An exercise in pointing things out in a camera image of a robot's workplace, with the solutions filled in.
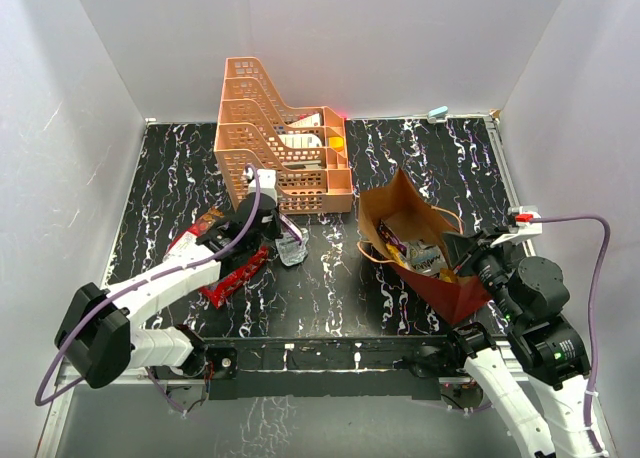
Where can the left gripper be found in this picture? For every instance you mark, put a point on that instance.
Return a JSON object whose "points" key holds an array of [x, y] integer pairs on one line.
{"points": [[275, 232]]}

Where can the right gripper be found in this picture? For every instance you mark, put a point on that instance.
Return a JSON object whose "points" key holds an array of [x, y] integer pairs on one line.
{"points": [[459, 246]]}

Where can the silver foil snack packet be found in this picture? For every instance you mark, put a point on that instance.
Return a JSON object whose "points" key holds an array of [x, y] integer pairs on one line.
{"points": [[291, 251]]}

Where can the red brown paper bag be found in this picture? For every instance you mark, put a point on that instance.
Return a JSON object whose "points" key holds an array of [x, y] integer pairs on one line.
{"points": [[408, 234]]}

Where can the yellow snack packet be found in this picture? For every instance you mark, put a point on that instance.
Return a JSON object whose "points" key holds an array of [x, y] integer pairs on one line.
{"points": [[398, 254]]}

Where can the red candy bag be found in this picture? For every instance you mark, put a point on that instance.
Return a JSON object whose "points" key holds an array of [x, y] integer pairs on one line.
{"points": [[237, 265]]}

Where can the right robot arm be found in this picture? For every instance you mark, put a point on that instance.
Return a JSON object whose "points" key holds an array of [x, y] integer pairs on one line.
{"points": [[531, 295]]}

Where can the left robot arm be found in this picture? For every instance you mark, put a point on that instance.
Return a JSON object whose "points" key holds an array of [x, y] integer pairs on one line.
{"points": [[103, 333]]}

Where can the peach plastic file organizer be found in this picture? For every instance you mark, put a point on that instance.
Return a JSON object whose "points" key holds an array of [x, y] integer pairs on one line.
{"points": [[253, 127]]}

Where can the orange yellow round object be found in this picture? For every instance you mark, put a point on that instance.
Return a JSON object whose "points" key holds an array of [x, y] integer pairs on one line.
{"points": [[336, 142]]}

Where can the white box in organizer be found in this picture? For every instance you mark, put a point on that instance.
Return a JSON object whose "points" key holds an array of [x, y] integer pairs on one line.
{"points": [[308, 121]]}

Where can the light blue eraser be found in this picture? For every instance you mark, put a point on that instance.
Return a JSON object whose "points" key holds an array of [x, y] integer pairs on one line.
{"points": [[437, 115]]}

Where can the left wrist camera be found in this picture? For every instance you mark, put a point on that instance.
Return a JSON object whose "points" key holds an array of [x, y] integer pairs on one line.
{"points": [[266, 179]]}

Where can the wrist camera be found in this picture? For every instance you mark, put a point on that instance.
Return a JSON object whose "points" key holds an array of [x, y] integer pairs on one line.
{"points": [[522, 223], [266, 179]]}

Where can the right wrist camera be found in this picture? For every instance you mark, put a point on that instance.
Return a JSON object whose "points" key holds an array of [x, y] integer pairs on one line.
{"points": [[522, 223]]}

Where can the aluminium front rail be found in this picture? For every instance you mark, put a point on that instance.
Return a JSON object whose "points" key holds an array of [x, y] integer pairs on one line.
{"points": [[350, 368]]}

